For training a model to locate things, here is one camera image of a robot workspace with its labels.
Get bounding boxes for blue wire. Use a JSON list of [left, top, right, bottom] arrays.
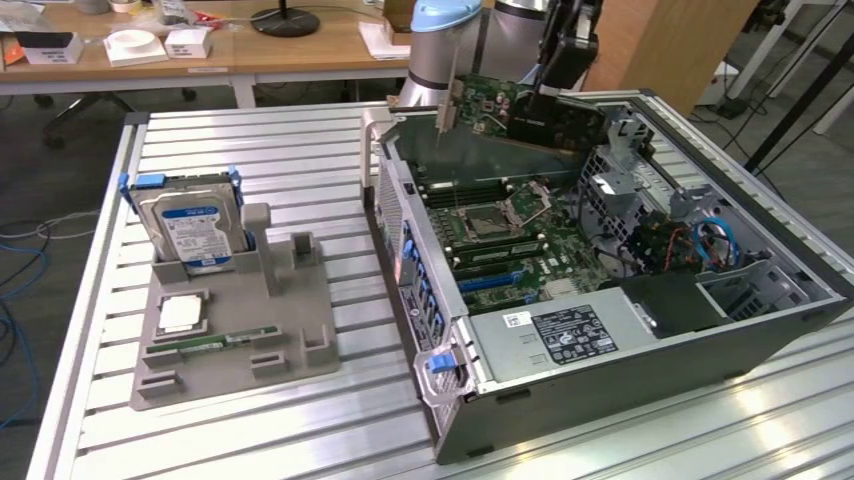
[[690, 217, 742, 266]]

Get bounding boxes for green graphics card black fan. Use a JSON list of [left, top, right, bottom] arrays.
[[433, 47, 612, 156]]

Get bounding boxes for white box with round recess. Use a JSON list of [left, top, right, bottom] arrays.
[[102, 28, 172, 69]]

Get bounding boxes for blue case latch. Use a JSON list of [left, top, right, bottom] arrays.
[[423, 349, 461, 374]]

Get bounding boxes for blue floor cable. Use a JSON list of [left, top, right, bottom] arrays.
[[0, 244, 52, 431]]

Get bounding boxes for green RAM stick with label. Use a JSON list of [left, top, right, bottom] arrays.
[[456, 247, 543, 266]]

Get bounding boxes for silver CPU chip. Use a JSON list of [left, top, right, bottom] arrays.
[[156, 294, 212, 336]]

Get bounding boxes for red wire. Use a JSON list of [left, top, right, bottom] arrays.
[[665, 227, 695, 274]]

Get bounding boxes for black round lamp base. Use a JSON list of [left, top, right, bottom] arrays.
[[249, 0, 321, 39]]

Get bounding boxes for metal disk bay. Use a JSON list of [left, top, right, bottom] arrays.
[[576, 144, 675, 241]]

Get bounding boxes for black stand pole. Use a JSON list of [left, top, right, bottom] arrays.
[[743, 29, 854, 174]]

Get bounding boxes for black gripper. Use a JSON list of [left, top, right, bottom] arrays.
[[532, 0, 600, 99]]

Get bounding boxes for grey power supply unit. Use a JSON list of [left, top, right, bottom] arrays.
[[465, 288, 659, 386]]

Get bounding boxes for silver chipset heatsink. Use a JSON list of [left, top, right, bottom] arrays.
[[543, 279, 581, 301]]

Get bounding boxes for CPU socket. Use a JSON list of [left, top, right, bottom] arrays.
[[459, 202, 519, 241]]

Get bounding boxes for wooden desk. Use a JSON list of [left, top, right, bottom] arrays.
[[0, 0, 601, 109]]

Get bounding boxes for small white box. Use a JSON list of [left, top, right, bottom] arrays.
[[162, 27, 214, 60]]

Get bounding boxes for white paper stack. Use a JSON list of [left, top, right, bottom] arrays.
[[357, 20, 412, 61]]

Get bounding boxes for metal socket cover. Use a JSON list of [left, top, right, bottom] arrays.
[[503, 180, 555, 221]]

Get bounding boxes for brown cardboard box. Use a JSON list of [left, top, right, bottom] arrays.
[[383, 0, 416, 34]]

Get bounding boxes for black office chair base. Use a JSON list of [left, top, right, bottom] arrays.
[[32, 87, 201, 149]]

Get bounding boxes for white box with black lid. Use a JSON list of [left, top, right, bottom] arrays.
[[12, 30, 85, 66]]

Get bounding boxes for blue expansion slot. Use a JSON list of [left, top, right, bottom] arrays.
[[459, 272, 525, 294]]

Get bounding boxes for white floor cable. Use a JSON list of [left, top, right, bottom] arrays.
[[0, 209, 101, 241]]

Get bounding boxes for hard disk in blue carrier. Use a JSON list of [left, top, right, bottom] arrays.
[[116, 164, 258, 276]]

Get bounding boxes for wooden cabinet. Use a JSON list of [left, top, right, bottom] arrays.
[[583, 0, 762, 109]]

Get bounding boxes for open black PC case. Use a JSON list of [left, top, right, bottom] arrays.
[[359, 88, 854, 466]]

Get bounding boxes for white table frame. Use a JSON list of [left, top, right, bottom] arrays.
[[723, 0, 854, 136]]

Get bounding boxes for grey plastic parts rack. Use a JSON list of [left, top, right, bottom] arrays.
[[129, 202, 343, 411]]

